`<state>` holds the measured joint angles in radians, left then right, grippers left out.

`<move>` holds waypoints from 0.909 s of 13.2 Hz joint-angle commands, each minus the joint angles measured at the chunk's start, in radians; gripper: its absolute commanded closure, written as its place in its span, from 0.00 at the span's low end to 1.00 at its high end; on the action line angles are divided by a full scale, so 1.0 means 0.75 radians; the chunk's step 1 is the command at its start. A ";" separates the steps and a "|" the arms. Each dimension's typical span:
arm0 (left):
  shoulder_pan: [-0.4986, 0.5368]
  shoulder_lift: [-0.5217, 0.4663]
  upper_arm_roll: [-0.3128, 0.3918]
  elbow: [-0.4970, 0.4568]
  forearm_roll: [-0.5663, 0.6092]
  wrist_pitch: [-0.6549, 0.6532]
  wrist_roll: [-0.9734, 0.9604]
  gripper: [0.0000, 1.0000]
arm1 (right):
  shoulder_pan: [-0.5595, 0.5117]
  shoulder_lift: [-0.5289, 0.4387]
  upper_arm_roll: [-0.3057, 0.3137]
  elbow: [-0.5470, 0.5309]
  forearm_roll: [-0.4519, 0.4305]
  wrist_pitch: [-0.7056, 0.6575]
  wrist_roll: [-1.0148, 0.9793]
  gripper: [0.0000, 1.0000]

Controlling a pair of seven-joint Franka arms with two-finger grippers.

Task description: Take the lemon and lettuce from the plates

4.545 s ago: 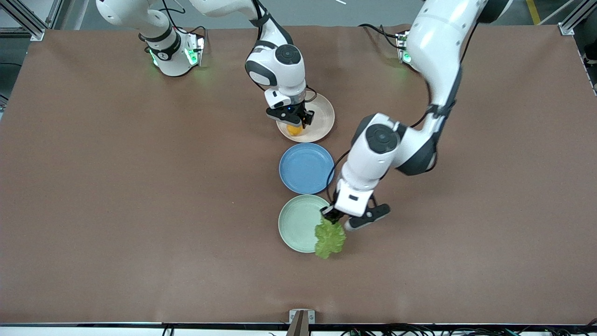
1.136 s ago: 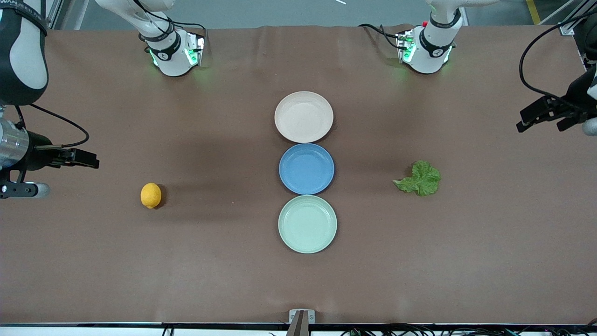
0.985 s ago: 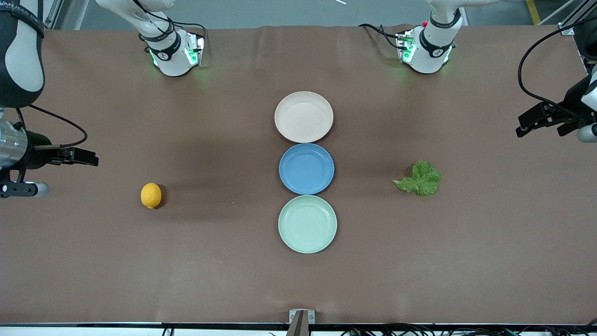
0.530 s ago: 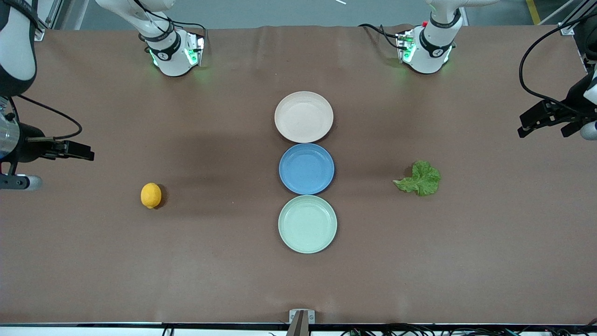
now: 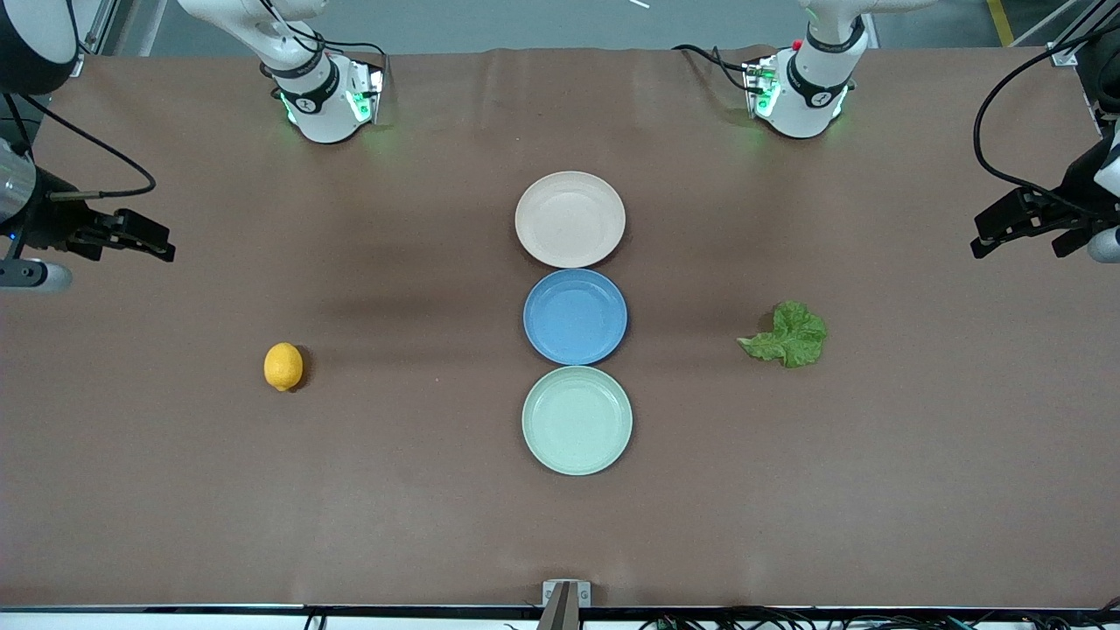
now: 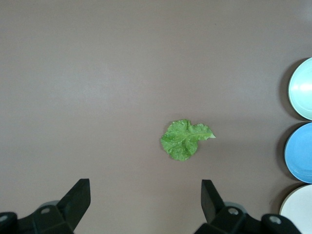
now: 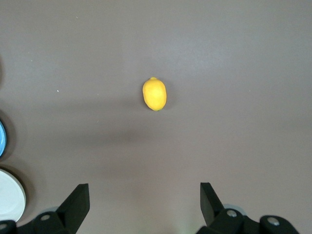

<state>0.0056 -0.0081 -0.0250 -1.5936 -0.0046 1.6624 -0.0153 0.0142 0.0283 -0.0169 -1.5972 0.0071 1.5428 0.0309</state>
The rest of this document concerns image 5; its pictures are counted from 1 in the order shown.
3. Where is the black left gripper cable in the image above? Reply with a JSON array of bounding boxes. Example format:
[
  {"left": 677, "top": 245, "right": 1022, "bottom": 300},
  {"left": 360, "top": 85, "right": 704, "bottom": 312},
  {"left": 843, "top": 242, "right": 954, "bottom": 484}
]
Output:
[{"left": 971, "top": 29, "right": 1120, "bottom": 218}]

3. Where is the black base cable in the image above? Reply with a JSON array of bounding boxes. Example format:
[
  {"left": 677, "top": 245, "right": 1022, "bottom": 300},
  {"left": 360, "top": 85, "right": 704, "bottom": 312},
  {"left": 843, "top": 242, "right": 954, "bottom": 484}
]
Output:
[
  {"left": 671, "top": 43, "right": 755, "bottom": 94},
  {"left": 259, "top": 0, "right": 391, "bottom": 99}
]

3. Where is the beige round plate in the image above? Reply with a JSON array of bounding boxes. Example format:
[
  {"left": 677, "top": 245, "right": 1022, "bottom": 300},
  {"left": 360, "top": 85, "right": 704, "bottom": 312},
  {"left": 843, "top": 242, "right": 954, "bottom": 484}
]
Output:
[{"left": 514, "top": 170, "right": 627, "bottom": 269}]

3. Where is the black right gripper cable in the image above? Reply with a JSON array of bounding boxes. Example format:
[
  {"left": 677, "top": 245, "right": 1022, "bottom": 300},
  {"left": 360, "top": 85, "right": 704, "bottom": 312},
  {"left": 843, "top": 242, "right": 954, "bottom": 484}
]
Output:
[{"left": 0, "top": 90, "right": 158, "bottom": 200}]

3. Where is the blue round plate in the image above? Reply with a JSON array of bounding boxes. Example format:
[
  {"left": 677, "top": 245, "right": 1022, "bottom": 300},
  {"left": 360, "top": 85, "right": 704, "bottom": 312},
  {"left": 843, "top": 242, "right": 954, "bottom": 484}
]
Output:
[{"left": 522, "top": 268, "right": 629, "bottom": 367}]

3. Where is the small metal edge bracket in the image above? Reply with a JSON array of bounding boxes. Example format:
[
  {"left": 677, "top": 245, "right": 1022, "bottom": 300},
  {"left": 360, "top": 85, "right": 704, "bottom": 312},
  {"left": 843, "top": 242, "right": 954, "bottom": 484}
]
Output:
[{"left": 542, "top": 579, "right": 592, "bottom": 608}]

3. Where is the aluminium frame profile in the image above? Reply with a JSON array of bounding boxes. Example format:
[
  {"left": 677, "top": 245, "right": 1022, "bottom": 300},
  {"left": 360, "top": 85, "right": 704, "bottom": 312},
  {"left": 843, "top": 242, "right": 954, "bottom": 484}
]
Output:
[
  {"left": 1015, "top": 0, "right": 1120, "bottom": 67},
  {"left": 72, "top": 0, "right": 122, "bottom": 60}
]

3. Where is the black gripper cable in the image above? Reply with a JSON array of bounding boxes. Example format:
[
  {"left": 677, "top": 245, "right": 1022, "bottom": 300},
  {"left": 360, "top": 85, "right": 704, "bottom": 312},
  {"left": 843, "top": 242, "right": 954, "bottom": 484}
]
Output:
[
  {"left": 0, "top": 90, "right": 158, "bottom": 200},
  {"left": 971, "top": 29, "right": 1120, "bottom": 218}
]

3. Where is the brown table cover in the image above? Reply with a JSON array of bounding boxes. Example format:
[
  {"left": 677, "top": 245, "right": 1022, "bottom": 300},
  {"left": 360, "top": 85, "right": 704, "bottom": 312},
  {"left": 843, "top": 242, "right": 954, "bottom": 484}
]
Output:
[{"left": 0, "top": 45, "right": 1120, "bottom": 609}]

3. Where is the green lettuce leaf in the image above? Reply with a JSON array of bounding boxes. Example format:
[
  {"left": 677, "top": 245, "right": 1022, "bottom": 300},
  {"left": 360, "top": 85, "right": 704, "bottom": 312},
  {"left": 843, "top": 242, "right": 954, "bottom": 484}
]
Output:
[{"left": 737, "top": 301, "right": 829, "bottom": 369}]

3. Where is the black table edge rail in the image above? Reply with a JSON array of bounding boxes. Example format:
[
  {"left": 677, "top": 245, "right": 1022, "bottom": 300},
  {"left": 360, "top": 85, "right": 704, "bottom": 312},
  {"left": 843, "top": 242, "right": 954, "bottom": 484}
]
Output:
[{"left": 0, "top": 603, "right": 1120, "bottom": 619}]

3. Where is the yellow lemon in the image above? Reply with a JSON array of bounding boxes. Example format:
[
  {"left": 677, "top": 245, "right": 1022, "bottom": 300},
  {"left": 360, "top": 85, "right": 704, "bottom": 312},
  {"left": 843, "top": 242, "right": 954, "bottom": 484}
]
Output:
[{"left": 263, "top": 342, "right": 305, "bottom": 392}]

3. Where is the metal base connector plate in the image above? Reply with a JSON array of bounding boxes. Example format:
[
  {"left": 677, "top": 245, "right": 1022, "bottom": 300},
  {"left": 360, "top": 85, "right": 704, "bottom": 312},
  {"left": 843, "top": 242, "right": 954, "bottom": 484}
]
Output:
[
  {"left": 344, "top": 63, "right": 387, "bottom": 125},
  {"left": 742, "top": 56, "right": 781, "bottom": 120}
]

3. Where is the brown camera post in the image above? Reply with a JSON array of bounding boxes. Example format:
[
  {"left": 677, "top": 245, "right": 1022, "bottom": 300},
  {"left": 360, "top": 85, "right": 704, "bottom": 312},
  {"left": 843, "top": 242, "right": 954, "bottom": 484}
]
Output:
[{"left": 535, "top": 584, "right": 584, "bottom": 630}]

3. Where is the light green round plate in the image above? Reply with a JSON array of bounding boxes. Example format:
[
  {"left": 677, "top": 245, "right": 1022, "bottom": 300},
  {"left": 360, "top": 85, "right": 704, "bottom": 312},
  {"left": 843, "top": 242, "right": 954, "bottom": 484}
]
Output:
[{"left": 521, "top": 365, "right": 634, "bottom": 477}]

